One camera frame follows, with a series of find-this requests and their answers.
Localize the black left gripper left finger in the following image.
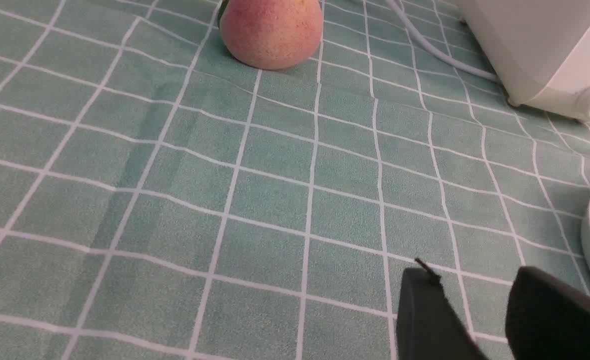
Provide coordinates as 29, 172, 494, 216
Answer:
396, 258, 487, 360

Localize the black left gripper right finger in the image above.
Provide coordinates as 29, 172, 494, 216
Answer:
505, 266, 590, 360

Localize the white toaster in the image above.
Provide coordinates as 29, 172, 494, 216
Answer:
456, 0, 590, 123

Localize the green checkered tablecloth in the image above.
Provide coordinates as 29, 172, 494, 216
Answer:
0, 0, 590, 360

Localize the pink yellow mango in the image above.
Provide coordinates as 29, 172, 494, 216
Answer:
217, 0, 324, 70

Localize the white toaster power cable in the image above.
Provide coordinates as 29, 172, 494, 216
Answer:
386, 0, 500, 84

